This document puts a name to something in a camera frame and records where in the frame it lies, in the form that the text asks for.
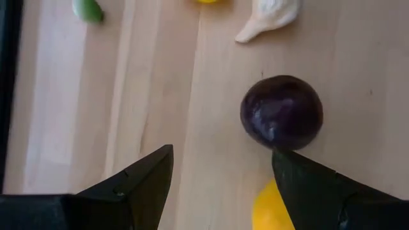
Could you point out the black aluminium table frame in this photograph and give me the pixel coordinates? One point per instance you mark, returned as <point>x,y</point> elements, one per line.
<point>8,80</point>

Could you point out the white garlic bulb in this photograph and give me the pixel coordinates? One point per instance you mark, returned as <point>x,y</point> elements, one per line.
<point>271,16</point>

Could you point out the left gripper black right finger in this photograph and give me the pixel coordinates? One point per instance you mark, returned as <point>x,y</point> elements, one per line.
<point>335,204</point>

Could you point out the yellow lemon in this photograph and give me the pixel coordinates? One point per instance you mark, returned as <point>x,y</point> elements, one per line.
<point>266,211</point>

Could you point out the small green lime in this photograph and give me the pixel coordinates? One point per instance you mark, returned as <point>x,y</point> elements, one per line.
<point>87,11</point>

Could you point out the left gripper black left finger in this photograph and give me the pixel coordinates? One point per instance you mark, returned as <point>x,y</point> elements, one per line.
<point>96,211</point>

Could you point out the dark purple eggplant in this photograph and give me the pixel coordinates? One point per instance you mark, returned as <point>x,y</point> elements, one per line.
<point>281,111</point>

